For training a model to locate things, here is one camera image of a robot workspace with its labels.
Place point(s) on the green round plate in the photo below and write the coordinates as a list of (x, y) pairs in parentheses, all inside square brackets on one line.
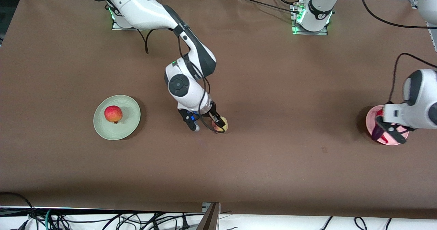
[(131, 120)]

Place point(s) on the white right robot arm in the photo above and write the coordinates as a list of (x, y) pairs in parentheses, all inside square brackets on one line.
[(136, 4)]

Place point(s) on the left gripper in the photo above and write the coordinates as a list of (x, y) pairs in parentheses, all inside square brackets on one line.
[(379, 131)]

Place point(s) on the red chili pepper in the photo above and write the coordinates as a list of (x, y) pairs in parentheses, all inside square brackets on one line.
[(379, 113)]

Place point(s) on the red pomegranate fruit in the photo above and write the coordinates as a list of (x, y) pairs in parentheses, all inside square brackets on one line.
[(113, 114)]

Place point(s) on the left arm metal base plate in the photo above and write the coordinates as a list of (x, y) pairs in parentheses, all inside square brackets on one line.
[(309, 33)]

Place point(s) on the aluminium corner bracket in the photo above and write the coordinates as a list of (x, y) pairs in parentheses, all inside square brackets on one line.
[(413, 1)]

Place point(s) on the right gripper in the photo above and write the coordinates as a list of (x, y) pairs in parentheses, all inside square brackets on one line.
[(213, 113)]

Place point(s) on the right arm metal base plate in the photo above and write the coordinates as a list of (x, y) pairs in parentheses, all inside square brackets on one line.
[(117, 27)]

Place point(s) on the yellow pink peach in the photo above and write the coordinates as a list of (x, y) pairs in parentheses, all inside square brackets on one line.
[(224, 123)]

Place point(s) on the pink round plate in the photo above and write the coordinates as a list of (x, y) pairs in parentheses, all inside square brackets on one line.
[(370, 119)]

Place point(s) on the purple eggplant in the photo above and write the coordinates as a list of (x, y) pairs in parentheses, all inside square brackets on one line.
[(377, 132)]

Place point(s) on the brown wooden post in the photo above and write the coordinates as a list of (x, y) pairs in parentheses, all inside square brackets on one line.
[(211, 219)]

